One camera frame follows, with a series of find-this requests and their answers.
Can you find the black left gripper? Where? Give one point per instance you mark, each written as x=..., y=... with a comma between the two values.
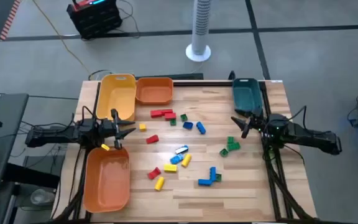
x=106, y=128

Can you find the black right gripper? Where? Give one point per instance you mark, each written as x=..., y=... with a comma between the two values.
x=257, y=124

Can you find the yellow wooden cube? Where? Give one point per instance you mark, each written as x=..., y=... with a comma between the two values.
x=142, y=127

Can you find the green toy brick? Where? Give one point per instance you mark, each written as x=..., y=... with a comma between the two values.
x=235, y=146
x=218, y=177
x=230, y=140
x=173, y=122
x=224, y=152
x=183, y=117

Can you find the red rectangular wooden block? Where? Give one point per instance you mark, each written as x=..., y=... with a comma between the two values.
x=152, y=139
x=156, y=114
x=170, y=116

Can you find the blue toy brick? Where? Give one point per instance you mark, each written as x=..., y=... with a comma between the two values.
x=176, y=159
x=201, y=127
x=212, y=173
x=188, y=125
x=205, y=182
x=181, y=149

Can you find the yellow cylinder wooden block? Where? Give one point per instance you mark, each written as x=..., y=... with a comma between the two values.
x=159, y=183
x=186, y=160

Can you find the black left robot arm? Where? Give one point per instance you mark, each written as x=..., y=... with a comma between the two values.
x=51, y=134

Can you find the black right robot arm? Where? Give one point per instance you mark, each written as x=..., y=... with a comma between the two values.
x=309, y=133

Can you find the yellow tape tag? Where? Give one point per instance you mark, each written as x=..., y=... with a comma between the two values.
x=105, y=147

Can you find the dark green plastic bin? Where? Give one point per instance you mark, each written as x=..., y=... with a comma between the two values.
x=247, y=96

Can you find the yellow plastic bin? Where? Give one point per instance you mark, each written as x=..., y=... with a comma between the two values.
x=117, y=96

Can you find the small orange plastic bin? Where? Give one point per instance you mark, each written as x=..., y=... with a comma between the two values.
x=154, y=91

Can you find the red arch wooden block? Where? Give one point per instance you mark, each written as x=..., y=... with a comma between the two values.
x=151, y=175

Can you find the pink plastic bin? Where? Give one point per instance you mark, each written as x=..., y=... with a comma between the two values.
x=106, y=183

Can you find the yellow rectangular wooden block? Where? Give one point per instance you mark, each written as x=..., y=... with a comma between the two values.
x=170, y=168

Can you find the black flat bar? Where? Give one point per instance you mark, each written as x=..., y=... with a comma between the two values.
x=185, y=76

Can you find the clear plastic bag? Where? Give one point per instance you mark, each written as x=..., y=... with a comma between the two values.
x=42, y=197

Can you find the white tower fan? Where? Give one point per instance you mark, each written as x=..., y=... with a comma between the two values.
x=201, y=25

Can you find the black equipment crate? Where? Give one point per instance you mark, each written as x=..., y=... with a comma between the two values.
x=95, y=21

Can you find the dark grey desk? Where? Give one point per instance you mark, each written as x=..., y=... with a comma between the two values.
x=11, y=124

